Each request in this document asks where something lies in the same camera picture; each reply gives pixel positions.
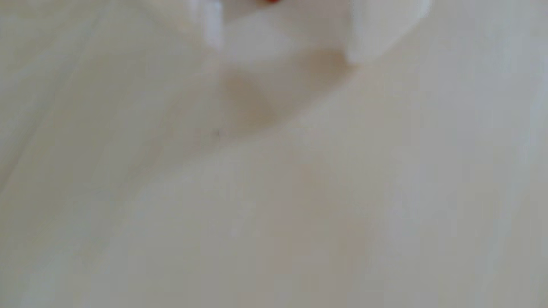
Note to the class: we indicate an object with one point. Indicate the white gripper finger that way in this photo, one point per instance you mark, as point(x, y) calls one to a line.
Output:
point(381, 28)
point(209, 21)

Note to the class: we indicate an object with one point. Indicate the red block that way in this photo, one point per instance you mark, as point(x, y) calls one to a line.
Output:
point(270, 1)

